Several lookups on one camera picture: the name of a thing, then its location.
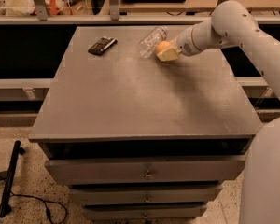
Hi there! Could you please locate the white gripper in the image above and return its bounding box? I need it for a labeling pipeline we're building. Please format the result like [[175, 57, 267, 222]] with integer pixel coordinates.
[[157, 26, 202, 62]]

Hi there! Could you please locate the orange fruit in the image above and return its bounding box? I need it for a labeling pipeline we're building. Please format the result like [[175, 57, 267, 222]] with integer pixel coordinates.
[[156, 41, 170, 54]]

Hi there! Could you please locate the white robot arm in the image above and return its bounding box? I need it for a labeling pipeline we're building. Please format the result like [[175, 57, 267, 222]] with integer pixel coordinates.
[[155, 0, 280, 224]]

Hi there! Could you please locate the clear plastic water bottle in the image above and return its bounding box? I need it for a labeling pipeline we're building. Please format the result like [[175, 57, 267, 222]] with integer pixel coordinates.
[[138, 26, 168, 58]]

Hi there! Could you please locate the black chocolate bar package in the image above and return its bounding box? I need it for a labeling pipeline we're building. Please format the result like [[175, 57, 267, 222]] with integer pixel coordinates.
[[88, 36, 117, 56]]

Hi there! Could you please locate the grey drawer cabinet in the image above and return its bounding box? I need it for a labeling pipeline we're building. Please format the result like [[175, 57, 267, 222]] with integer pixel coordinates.
[[27, 24, 264, 221]]

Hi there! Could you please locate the top grey drawer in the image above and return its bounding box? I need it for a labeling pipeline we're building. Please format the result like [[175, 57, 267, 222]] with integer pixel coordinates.
[[45, 155, 245, 185]]

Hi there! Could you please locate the grey drawer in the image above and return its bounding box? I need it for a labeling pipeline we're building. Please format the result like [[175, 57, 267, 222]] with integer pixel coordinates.
[[83, 203, 207, 220], [45, 155, 245, 185], [70, 184, 222, 205]]

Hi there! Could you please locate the middle grey drawer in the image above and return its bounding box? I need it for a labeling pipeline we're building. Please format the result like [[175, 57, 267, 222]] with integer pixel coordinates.
[[70, 184, 222, 205]]

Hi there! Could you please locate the bottom grey drawer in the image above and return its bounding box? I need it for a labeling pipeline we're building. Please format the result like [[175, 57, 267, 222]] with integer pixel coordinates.
[[83, 203, 207, 220]]

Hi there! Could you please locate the black stand leg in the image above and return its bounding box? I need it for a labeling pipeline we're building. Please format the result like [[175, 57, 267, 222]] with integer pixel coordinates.
[[0, 140, 25, 218]]

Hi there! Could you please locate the black floor cable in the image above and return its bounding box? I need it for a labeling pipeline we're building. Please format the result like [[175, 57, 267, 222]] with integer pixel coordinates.
[[0, 168, 69, 224]]

